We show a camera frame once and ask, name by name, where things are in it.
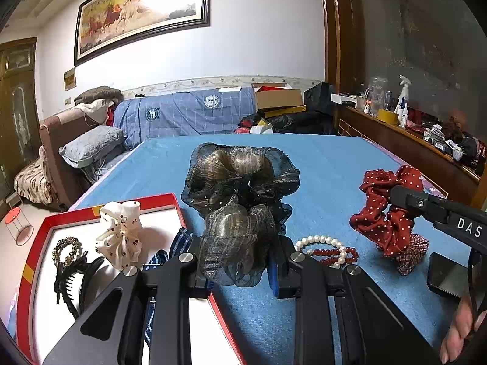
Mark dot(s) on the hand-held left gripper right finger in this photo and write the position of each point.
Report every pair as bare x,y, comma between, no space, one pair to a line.
274,278

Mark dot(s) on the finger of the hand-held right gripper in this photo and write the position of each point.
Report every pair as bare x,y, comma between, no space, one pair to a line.
418,203

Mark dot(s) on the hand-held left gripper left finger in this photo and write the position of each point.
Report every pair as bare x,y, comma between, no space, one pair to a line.
186,270

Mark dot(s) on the red dotted scrunchie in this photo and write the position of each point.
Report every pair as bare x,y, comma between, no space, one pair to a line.
388,216

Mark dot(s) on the dark organza scrunchie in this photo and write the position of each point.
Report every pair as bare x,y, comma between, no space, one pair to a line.
236,205

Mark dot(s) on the red-rimmed white tray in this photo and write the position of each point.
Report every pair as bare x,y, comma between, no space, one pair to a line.
38,243

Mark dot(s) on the person's right hand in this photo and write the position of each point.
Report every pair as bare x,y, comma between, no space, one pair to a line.
460,330

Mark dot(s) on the blue striped bow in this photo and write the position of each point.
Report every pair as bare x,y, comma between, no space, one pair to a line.
179,241

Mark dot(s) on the plaid scrunchie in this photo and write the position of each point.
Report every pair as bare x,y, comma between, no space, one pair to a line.
413,253

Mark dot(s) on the black smartphone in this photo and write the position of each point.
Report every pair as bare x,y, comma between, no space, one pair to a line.
445,277

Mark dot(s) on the white dotted scrunchie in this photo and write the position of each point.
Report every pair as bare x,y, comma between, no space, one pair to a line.
118,232

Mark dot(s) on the small white bottle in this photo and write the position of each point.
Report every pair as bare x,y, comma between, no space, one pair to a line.
404,117

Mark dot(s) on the yellow tape roll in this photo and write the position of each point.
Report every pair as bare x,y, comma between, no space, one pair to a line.
388,116

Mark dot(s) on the white spray bottle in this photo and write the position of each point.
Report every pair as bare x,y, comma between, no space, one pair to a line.
404,91

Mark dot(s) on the clear glass jug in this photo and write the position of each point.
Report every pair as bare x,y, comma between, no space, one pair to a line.
375,93

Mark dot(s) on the black claw hair clip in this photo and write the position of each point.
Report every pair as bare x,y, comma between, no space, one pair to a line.
68,289

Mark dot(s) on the white flat box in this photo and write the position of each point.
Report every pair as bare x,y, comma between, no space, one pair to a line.
348,100

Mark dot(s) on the black plastic bag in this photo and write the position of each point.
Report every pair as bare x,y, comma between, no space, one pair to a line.
304,123

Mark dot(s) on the black paper bag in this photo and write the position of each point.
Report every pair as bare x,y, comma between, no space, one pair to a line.
319,97

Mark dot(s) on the grey pillow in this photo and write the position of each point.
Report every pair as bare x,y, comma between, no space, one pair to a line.
93,144

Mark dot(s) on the blue checkered quilt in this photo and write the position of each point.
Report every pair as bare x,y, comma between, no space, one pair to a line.
182,110

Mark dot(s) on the flat yellow box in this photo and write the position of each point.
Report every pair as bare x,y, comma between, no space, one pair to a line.
283,112

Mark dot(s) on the open cardboard box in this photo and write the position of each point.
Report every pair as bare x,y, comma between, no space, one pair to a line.
279,98

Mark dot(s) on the leopard print blanket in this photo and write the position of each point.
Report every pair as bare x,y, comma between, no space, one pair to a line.
32,182

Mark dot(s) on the brown armchair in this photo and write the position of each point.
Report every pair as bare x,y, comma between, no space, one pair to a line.
57,140

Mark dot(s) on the brown folded blanket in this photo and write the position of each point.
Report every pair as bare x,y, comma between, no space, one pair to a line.
97,94

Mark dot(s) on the wooden door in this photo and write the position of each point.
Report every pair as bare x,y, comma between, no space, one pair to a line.
17,114

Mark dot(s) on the framed horse painting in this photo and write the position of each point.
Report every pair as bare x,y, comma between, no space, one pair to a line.
140,11

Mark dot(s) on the wooden door frame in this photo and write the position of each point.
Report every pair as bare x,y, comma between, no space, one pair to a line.
334,26

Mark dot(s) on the small wall plaque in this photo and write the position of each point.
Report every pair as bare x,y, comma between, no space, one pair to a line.
69,78

